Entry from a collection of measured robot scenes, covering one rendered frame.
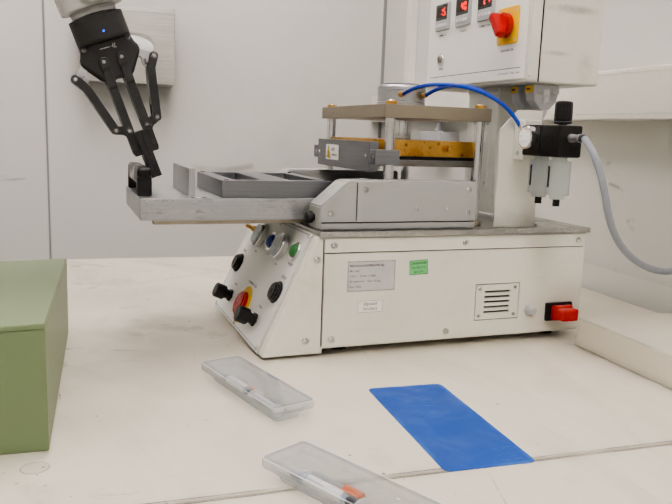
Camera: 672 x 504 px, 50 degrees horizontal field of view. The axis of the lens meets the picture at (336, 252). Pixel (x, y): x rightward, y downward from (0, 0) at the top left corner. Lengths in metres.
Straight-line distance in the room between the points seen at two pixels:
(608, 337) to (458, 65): 0.53
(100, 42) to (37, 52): 1.57
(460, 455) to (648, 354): 0.40
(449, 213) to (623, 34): 0.70
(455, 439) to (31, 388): 0.43
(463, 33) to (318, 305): 0.56
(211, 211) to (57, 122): 1.66
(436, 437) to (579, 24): 0.69
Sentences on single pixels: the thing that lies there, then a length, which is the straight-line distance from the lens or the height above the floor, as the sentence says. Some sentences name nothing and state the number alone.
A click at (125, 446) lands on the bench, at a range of 0.77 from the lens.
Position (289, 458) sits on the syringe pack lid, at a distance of 0.68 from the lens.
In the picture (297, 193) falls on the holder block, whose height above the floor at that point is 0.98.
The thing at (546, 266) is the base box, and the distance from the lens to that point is 1.19.
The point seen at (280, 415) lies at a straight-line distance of 0.81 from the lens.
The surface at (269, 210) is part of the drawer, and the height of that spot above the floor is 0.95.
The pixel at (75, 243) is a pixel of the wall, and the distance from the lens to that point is 2.67.
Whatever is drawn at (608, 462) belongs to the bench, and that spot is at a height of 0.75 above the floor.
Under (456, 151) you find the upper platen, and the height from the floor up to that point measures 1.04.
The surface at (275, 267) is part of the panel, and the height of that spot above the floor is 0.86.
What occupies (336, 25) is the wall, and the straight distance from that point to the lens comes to 2.79.
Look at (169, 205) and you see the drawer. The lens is 1.01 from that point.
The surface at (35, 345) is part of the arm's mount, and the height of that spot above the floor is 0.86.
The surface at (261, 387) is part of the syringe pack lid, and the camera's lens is 0.85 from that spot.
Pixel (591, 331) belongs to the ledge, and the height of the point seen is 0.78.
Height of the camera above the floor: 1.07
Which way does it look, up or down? 9 degrees down
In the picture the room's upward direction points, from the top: 2 degrees clockwise
